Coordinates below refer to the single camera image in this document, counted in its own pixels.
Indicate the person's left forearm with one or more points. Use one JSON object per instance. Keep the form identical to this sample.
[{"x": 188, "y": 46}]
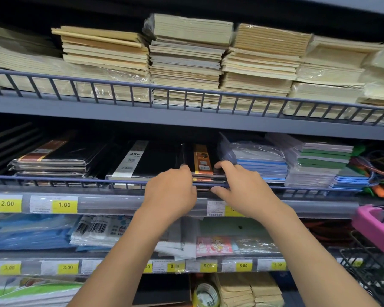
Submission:
[{"x": 121, "y": 268}]

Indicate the row of yellow price labels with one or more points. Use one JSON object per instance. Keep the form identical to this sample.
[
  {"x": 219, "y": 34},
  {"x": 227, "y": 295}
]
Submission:
[{"x": 64, "y": 206}]

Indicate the person's right forearm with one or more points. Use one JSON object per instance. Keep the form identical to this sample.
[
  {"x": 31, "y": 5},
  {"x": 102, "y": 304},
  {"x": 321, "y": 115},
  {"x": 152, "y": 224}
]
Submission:
[{"x": 313, "y": 268}]

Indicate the blue wrapped folder packs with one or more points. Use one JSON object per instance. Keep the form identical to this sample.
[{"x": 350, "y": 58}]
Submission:
[{"x": 29, "y": 231}]

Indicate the stack of green grey exercise books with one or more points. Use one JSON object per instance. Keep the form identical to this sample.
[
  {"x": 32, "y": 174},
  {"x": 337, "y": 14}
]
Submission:
[{"x": 319, "y": 159}]

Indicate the person's left hand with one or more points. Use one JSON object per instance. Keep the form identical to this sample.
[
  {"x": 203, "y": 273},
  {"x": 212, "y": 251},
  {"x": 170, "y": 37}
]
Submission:
[{"x": 169, "y": 195}]

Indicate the black notebook white band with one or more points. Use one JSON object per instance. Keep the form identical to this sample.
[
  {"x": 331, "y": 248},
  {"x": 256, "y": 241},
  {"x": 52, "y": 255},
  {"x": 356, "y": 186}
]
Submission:
[
  {"x": 9, "y": 134},
  {"x": 0, "y": 166},
  {"x": 6, "y": 147},
  {"x": 153, "y": 159}
]

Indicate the clear wrapped barcode paper pack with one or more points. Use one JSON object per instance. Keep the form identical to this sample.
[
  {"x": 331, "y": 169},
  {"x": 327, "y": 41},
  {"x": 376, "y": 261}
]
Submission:
[{"x": 99, "y": 230}]

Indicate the stack of dark coloured paper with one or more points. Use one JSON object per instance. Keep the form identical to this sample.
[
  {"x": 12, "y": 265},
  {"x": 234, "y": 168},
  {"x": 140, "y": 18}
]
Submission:
[{"x": 163, "y": 290}]

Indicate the stack of blue exercise books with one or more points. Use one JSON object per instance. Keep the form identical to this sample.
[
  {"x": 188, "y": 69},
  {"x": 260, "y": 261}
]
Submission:
[
  {"x": 350, "y": 182},
  {"x": 262, "y": 163}
]

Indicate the person's right hand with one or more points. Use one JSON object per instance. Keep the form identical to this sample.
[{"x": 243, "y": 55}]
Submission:
[{"x": 246, "y": 191}]

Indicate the stack of green white workbooks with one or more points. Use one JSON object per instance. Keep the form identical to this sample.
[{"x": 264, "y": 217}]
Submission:
[{"x": 29, "y": 294}]

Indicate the clear tape roll pack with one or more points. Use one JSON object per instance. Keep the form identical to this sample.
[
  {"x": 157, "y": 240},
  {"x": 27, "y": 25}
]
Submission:
[{"x": 206, "y": 295}]

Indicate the stacks of beige exercise books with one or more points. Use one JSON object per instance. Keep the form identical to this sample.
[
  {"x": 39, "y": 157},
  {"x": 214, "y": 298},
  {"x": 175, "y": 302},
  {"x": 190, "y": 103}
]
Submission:
[{"x": 185, "y": 54}]

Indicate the pastel wrapped paper packs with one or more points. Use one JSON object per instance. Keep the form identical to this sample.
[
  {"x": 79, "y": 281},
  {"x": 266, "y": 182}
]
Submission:
[{"x": 214, "y": 246}]

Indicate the notebooks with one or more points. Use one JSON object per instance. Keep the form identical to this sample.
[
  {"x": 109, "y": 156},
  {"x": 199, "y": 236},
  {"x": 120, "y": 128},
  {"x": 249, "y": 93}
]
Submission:
[{"x": 3, "y": 156}]

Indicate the grey metal store shelving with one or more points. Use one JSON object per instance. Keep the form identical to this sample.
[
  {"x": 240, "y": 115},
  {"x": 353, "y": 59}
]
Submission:
[{"x": 179, "y": 118}]

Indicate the stack of kraft paper packs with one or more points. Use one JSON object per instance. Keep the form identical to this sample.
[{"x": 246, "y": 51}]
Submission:
[{"x": 243, "y": 290}]

